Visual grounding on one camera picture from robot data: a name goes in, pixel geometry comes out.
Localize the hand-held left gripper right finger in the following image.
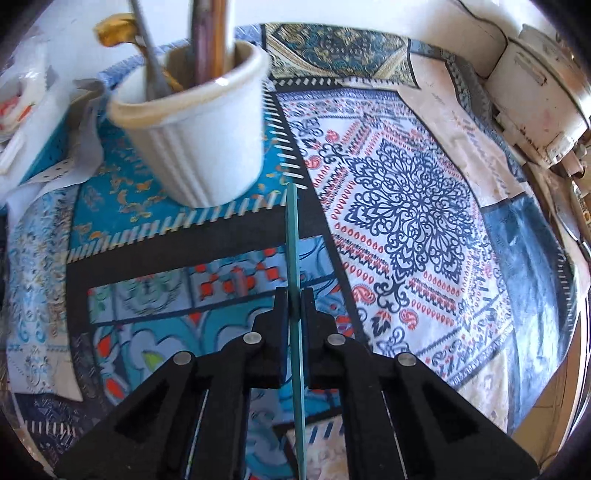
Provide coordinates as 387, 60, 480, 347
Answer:
300, 287, 541, 480

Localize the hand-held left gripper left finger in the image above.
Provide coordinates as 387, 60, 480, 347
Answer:
54, 286, 289, 480

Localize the teal green chopstick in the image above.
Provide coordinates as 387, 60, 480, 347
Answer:
285, 183, 308, 480

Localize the white ribbed cup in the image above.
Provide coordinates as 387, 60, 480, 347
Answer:
106, 39, 271, 210

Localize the brown chopstick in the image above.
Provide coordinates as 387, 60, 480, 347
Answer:
202, 0, 218, 82

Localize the silver spoon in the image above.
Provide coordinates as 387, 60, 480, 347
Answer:
128, 0, 172, 101

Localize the patterned blue tablecloth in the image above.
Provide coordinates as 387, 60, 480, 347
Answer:
0, 21, 581, 480

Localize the steel cleaver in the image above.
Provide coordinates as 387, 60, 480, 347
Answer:
556, 187, 591, 261

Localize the blue dotted box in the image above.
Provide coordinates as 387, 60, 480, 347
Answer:
17, 105, 94, 186

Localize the white rice cooker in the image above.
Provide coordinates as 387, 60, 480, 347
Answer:
484, 24, 591, 168

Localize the gold spoon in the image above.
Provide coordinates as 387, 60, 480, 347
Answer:
93, 13, 186, 94

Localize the clear plastic bag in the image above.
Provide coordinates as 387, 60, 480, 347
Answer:
0, 44, 63, 155

